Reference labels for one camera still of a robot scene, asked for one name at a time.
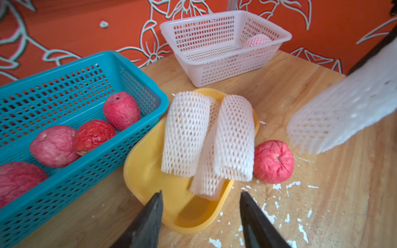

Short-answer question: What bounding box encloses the red apple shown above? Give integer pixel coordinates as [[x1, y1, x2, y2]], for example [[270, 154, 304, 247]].
[[30, 125, 80, 168], [103, 92, 141, 131]]

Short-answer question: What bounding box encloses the white foam net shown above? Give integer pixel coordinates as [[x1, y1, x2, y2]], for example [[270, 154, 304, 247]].
[[287, 40, 397, 154], [189, 98, 224, 201], [214, 95, 255, 182], [161, 92, 213, 177]]

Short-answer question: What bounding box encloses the pink plastic basket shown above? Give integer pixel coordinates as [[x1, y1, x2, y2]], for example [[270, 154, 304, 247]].
[[160, 10, 292, 87]]

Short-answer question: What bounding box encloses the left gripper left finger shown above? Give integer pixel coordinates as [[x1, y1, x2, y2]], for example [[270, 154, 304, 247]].
[[111, 191, 163, 248]]

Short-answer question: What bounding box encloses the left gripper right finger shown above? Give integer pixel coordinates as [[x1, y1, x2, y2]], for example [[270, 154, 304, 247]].
[[239, 191, 289, 248]]

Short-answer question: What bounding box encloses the teal plastic basket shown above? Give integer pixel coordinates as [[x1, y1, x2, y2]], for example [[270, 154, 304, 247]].
[[1, 51, 169, 248]]

